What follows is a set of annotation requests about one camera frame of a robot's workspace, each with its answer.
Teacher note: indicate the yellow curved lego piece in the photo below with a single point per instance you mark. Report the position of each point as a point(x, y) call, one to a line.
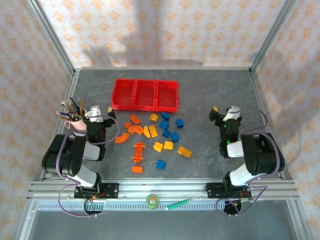
point(146, 131)
point(153, 131)

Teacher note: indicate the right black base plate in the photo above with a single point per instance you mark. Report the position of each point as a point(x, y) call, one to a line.
point(215, 190)

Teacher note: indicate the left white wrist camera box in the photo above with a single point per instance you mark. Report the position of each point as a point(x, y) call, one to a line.
point(93, 112)

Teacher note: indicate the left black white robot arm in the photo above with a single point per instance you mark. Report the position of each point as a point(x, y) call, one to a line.
point(72, 155)

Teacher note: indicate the pink cup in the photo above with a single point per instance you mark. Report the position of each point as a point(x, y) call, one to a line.
point(78, 126)

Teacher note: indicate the long yellow lego brick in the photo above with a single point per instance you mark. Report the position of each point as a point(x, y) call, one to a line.
point(184, 151)

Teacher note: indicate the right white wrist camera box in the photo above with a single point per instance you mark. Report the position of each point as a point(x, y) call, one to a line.
point(233, 113)

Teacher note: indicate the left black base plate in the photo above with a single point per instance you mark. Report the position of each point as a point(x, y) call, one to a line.
point(110, 191)

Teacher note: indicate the green marker pen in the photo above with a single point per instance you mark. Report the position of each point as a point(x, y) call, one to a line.
point(178, 204)

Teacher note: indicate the green pencil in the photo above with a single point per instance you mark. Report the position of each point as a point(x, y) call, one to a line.
point(68, 107)

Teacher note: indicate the black pen silver tip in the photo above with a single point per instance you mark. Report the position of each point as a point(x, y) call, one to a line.
point(65, 114)

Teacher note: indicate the orange lego brick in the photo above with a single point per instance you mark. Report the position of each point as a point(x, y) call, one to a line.
point(134, 119)
point(137, 169)

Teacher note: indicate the yellow pencil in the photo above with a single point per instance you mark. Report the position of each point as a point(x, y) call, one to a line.
point(81, 107)

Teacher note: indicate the orange lego chassis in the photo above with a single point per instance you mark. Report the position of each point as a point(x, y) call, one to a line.
point(138, 151)

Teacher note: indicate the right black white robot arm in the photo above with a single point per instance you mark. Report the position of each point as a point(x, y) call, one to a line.
point(262, 155)

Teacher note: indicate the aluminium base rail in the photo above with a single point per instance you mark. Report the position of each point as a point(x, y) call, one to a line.
point(162, 187)

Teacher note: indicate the green tape roll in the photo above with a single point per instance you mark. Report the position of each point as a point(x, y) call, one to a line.
point(153, 200)

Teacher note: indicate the aluminium table end rail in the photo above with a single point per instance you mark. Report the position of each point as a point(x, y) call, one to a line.
point(162, 68)

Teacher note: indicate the dark blue pencil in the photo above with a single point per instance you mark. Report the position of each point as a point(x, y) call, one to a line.
point(75, 106)

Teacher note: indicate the small orange lego block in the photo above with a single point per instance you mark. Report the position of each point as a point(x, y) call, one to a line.
point(127, 125)

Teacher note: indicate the blue lego brick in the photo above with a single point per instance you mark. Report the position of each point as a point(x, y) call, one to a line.
point(175, 136)
point(166, 133)
point(179, 123)
point(160, 164)
point(165, 116)
point(164, 124)

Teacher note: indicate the aluminium frame post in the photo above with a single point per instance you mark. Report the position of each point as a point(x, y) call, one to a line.
point(272, 37)
point(55, 40)

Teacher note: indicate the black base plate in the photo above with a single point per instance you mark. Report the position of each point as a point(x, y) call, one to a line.
point(215, 190)
point(110, 191)

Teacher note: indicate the aluminium table side rail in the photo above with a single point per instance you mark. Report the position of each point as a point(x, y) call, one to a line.
point(257, 85)
point(72, 85)

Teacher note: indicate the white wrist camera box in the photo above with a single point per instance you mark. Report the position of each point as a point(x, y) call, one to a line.
point(233, 113)
point(93, 112)

